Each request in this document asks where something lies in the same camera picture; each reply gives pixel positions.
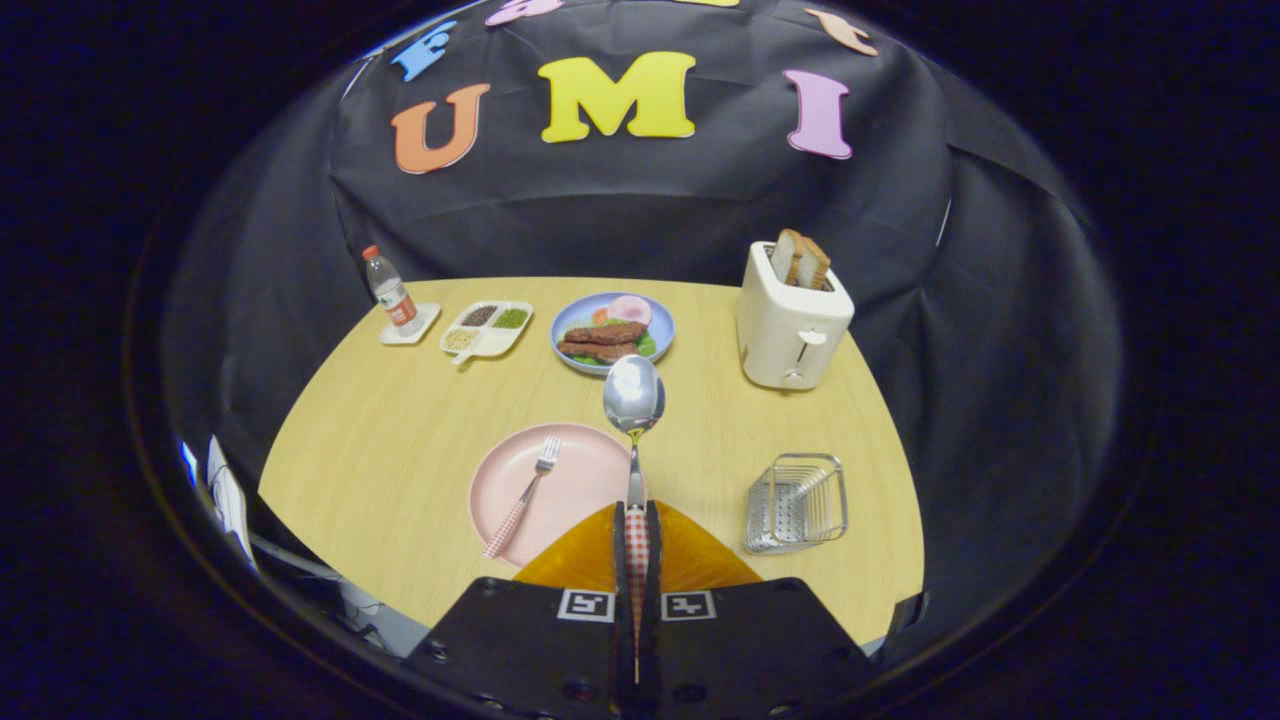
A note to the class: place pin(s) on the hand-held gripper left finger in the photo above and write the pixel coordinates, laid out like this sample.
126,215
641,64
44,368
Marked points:
621,560

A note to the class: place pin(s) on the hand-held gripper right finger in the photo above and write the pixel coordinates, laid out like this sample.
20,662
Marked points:
653,560

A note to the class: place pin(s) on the pink plate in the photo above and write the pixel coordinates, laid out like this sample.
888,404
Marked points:
580,470

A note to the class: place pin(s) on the brown meat strip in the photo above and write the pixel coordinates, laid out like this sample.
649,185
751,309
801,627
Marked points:
600,351
610,332

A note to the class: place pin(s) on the green lettuce leaves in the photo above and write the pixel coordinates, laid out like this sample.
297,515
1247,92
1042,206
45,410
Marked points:
648,347

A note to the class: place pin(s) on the blue plate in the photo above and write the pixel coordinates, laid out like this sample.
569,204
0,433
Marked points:
570,318

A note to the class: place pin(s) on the pink ham slice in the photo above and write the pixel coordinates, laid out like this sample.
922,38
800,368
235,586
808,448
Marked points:
630,310

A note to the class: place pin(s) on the white divided tray with grains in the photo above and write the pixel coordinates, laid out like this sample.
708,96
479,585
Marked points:
490,345

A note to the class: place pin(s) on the white toaster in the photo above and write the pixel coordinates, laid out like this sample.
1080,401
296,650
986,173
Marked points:
785,330

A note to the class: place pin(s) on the white square coaster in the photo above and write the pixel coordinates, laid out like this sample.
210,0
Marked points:
425,320

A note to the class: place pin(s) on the toast bread slice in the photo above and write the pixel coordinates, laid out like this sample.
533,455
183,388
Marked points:
815,265
785,255

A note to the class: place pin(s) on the clear water bottle red cap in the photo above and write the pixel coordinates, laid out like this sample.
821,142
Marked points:
392,295

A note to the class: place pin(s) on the white sheet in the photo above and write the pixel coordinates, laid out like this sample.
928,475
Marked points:
228,495

